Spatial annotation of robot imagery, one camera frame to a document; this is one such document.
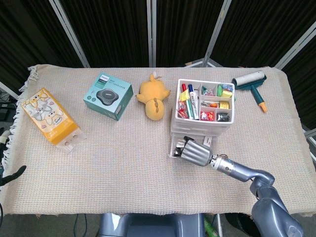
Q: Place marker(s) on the red wrapped candy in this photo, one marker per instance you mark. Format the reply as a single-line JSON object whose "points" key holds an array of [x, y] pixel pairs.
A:
{"points": [[182, 109]]}

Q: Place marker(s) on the yellow cartoon snack package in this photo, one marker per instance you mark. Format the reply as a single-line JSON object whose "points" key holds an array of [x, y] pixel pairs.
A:
{"points": [[49, 116]]}

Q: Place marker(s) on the green bottle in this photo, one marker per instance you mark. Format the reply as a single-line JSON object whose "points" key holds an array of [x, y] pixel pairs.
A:
{"points": [[209, 228]]}

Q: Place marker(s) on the black folding screen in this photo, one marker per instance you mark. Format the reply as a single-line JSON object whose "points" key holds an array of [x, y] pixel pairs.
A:
{"points": [[111, 29]]}

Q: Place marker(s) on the red and orange small pieces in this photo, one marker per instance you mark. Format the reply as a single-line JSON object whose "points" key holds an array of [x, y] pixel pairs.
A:
{"points": [[207, 115]]}

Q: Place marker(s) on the yellow clay pack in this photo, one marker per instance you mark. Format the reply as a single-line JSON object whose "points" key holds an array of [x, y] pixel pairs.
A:
{"points": [[227, 93]]}

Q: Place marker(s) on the clear plastic drawer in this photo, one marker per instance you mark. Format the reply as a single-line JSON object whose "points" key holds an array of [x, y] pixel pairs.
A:
{"points": [[192, 130]]}

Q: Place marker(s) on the blue packet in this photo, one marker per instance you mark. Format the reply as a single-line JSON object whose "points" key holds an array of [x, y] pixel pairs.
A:
{"points": [[227, 87]]}

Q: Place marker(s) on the black bag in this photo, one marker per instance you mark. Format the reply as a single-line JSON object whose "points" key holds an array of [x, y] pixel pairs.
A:
{"points": [[239, 225]]}

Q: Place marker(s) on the white labelled card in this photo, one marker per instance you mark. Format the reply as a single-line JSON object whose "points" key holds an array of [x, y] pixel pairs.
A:
{"points": [[207, 141]]}

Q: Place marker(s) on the yellow tape roll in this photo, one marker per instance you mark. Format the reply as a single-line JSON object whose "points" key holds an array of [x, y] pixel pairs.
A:
{"points": [[224, 104]]}

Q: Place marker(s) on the white drawer organizer with stationery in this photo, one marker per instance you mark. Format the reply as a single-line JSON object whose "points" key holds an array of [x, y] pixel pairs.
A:
{"points": [[202, 122]]}

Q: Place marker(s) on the blue marker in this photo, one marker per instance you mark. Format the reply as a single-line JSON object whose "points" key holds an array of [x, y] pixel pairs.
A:
{"points": [[190, 88]]}

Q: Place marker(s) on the yellow plush toy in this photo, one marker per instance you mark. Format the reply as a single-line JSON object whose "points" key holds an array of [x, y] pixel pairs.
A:
{"points": [[154, 103]]}

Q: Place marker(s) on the teal speaker box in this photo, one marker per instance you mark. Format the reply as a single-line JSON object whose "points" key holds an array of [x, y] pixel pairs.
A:
{"points": [[106, 96]]}

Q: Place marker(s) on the red marker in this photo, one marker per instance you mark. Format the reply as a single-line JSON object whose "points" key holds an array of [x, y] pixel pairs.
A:
{"points": [[184, 88]]}

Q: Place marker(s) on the green clay pack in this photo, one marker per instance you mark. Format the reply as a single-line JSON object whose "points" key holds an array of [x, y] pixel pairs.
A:
{"points": [[219, 90]]}

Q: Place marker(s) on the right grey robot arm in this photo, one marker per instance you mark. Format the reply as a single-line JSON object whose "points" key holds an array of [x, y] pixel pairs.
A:
{"points": [[242, 170]]}

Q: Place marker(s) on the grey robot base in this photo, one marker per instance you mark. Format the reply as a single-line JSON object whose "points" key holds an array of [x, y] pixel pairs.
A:
{"points": [[153, 225]]}

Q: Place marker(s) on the green marker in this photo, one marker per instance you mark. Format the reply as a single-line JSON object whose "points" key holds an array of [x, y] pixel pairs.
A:
{"points": [[189, 109]]}

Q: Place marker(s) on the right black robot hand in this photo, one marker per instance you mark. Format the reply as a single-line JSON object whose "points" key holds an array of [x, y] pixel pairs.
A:
{"points": [[197, 153]]}

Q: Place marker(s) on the teal lint roller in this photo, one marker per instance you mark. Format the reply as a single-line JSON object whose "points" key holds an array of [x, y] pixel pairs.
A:
{"points": [[248, 80]]}

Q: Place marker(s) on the clear container with orange food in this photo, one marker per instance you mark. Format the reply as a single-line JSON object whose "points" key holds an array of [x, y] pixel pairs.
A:
{"points": [[209, 104]]}

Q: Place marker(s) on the small yellow packet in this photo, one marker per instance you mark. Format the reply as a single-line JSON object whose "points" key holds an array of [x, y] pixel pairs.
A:
{"points": [[184, 95]]}

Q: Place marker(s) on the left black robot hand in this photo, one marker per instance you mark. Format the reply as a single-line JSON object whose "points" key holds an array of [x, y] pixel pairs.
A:
{"points": [[12, 175]]}

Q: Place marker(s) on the beige woven tablecloth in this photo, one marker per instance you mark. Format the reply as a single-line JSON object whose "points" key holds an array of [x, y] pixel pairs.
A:
{"points": [[111, 172]]}

